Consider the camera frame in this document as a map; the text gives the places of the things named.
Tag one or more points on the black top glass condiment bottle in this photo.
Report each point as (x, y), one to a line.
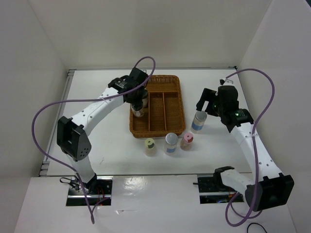
(137, 110)

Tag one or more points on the blue label shaker silver lid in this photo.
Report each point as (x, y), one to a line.
(198, 121)

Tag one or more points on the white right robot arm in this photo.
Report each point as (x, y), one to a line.
(269, 187)

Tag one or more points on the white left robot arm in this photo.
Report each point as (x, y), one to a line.
(73, 132)

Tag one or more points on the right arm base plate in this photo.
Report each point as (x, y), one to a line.
(210, 193)

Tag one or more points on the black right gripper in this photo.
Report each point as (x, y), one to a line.
(208, 95)

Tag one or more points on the pink lid spice jar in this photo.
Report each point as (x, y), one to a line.
(186, 142)

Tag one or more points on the yellow lid spice jar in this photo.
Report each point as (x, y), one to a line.
(150, 147)

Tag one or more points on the brown wicker divided basket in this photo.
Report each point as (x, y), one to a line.
(165, 111)

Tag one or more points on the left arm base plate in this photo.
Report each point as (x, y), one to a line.
(101, 193)

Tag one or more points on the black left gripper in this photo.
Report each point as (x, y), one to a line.
(138, 100)

